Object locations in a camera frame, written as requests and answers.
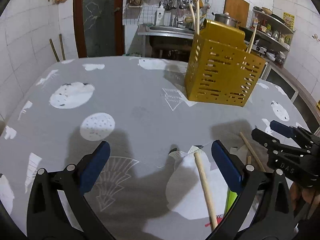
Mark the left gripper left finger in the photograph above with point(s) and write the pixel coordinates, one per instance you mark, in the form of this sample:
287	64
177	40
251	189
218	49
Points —
46	217

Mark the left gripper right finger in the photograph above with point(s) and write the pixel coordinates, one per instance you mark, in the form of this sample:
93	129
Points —
273	218

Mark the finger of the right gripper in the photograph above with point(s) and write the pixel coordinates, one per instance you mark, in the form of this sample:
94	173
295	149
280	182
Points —
289	131
272	144

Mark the green frog handle utensil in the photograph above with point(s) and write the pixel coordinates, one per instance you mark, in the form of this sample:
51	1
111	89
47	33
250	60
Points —
231	197

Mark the person right hand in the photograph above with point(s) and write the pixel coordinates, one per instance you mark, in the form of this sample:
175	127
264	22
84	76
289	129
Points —
299	194

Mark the gas stove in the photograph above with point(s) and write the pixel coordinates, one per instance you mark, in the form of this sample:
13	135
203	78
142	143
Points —
259	49

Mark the yellow perforated utensil holder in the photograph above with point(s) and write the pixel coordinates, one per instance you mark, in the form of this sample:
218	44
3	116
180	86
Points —
220	70

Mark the grey animal print tablecloth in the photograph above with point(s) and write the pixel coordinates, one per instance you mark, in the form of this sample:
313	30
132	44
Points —
149	187

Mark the black wok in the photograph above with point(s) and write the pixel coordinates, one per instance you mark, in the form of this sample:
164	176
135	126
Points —
249	33

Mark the steel cooking pot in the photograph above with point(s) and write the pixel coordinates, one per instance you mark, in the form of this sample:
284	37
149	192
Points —
226	19

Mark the rectangular wooden cutting board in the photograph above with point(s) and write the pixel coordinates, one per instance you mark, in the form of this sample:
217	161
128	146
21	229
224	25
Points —
237	9

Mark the white soap bottle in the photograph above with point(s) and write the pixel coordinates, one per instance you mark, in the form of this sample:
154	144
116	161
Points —
160	15

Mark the steel sink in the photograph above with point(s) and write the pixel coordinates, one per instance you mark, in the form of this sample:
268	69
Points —
165	31

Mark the dark wooden glass door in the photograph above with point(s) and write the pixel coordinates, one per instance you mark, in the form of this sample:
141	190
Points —
98	27

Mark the corner wall shelf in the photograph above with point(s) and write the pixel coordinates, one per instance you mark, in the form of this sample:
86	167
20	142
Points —
274	35

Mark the yellow wall poster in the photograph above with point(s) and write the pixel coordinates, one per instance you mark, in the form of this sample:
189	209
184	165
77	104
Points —
289	20

